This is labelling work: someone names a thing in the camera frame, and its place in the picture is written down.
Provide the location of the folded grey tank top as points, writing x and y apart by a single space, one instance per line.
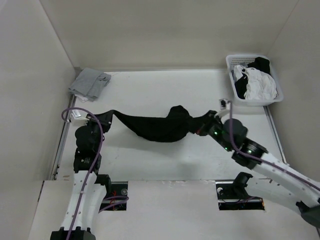
89 84

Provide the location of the black tank top in basket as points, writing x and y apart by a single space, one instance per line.
263 65

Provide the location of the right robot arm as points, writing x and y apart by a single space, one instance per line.
288 187

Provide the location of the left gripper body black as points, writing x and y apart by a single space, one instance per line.
93 124

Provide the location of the white tank top in basket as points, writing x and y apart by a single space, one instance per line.
260 83

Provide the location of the white plastic laundry basket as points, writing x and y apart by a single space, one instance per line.
247 58

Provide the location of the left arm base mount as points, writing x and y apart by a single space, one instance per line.
116 199

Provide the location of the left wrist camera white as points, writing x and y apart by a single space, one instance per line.
76 119

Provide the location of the folded white tank top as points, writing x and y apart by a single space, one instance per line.
82 98

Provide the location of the black tank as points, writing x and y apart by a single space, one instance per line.
263 65
172 128

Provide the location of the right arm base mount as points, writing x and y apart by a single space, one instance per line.
230 200

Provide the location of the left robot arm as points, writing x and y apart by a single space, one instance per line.
89 187

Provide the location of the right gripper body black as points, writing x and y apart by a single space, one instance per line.
212 125

